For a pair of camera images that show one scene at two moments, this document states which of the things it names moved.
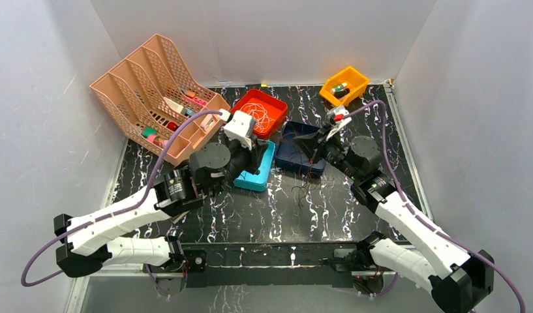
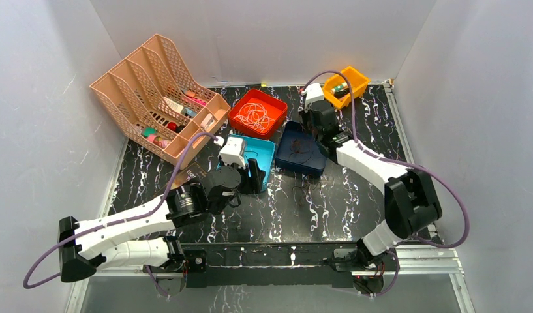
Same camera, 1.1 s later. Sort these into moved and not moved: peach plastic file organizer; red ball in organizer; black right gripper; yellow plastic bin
Moved: black right gripper
Not moved: yellow plastic bin; peach plastic file organizer; red ball in organizer
